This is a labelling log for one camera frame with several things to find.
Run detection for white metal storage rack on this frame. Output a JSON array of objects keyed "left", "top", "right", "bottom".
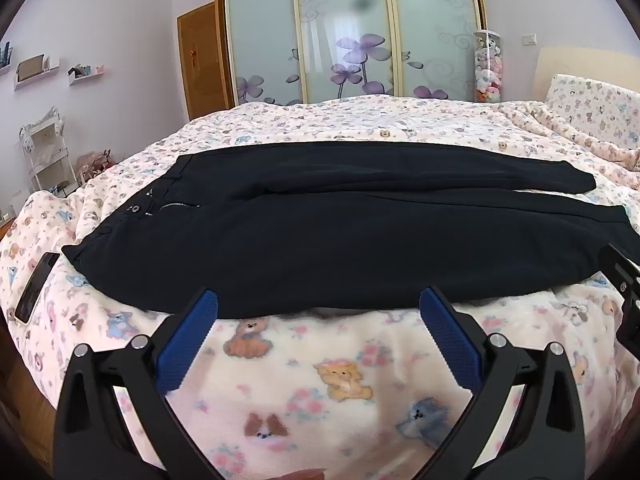
[{"left": 19, "top": 106, "right": 81, "bottom": 196}]

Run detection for white wall shelf with box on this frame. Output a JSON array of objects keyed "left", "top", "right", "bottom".
[{"left": 14, "top": 54, "right": 61, "bottom": 91}]

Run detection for beige bed headboard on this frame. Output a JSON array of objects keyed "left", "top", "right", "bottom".
[{"left": 531, "top": 46, "right": 640, "bottom": 106}]

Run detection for small white wall shelf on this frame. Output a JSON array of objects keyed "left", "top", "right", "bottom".
[{"left": 67, "top": 63, "right": 106, "bottom": 87}]

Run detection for pink bags pile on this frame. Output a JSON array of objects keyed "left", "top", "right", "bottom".
[{"left": 76, "top": 149, "right": 118, "bottom": 181}]

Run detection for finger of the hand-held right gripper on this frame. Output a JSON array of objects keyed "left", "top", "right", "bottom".
[{"left": 597, "top": 242, "right": 640, "bottom": 356}]

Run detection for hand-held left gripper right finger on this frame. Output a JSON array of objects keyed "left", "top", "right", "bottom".
[{"left": 419, "top": 286, "right": 587, "bottom": 480}]

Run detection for frosted glass sliding wardrobe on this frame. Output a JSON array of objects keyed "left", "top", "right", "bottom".
[{"left": 214, "top": 0, "right": 488, "bottom": 108}]

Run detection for clear tube of plush toys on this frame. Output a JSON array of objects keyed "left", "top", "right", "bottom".
[{"left": 472, "top": 31, "right": 505, "bottom": 103}]

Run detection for black smartphone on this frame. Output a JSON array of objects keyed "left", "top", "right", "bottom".
[{"left": 14, "top": 252, "right": 61, "bottom": 324}]

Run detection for bear printed pillow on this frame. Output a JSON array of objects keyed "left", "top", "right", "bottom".
[{"left": 542, "top": 74, "right": 640, "bottom": 151}]

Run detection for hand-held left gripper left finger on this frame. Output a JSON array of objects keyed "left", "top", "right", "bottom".
[{"left": 52, "top": 287, "right": 221, "bottom": 480}]

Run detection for wooden door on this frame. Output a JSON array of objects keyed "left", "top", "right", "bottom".
[{"left": 176, "top": 1, "right": 235, "bottom": 122}]

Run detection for bear printed fleece blanket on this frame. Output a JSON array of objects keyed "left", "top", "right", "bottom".
[{"left": 0, "top": 94, "right": 640, "bottom": 480}]

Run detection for black pants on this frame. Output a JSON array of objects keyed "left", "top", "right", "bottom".
[{"left": 61, "top": 141, "right": 633, "bottom": 320}]

